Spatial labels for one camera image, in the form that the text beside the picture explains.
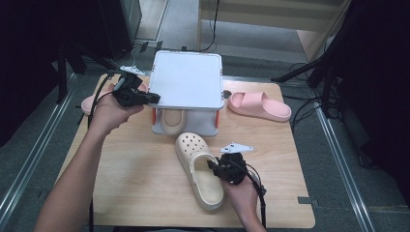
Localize metal floor rail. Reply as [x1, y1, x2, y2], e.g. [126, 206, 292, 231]
[309, 90, 377, 232]
[0, 72, 79, 220]

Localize cream clog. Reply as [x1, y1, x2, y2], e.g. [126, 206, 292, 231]
[174, 131, 225, 213]
[160, 108, 188, 135]

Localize person's left hand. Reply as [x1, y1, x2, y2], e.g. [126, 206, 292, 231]
[87, 83, 145, 138]

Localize right hand-held gripper black cable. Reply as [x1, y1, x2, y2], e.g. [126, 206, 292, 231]
[238, 159, 268, 230]

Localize beige wooden cabinet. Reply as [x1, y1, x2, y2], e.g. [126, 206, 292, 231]
[196, 0, 353, 63]

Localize person's right hand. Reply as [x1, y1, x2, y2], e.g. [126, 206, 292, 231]
[221, 175, 261, 221]

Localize white floor cable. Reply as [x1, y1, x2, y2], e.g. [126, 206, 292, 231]
[110, 45, 139, 71]

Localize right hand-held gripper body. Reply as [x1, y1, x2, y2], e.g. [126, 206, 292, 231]
[214, 142, 254, 186]

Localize black floor cables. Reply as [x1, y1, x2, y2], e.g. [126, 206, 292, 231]
[282, 62, 324, 131]

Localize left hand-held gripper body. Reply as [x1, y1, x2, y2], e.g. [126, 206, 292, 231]
[110, 65, 145, 108]

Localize black tripod stand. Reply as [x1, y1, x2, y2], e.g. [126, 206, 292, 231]
[270, 18, 346, 118]
[55, 40, 128, 104]

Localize black hanging cable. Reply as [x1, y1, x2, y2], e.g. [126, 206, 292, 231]
[200, 0, 221, 53]

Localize dark curtain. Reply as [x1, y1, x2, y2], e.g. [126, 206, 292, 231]
[335, 0, 410, 207]
[0, 0, 101, 148]

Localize white two-tier shoe rack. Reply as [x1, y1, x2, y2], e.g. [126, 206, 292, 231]
[148, 49, 225, 138]

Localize dark cabinet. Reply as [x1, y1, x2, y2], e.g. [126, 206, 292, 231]
[98, 0, 143, 61]

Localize pink slipper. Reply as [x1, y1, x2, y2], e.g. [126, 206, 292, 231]
[226, 91, 292, 123]
[80, 82, 150, 116]

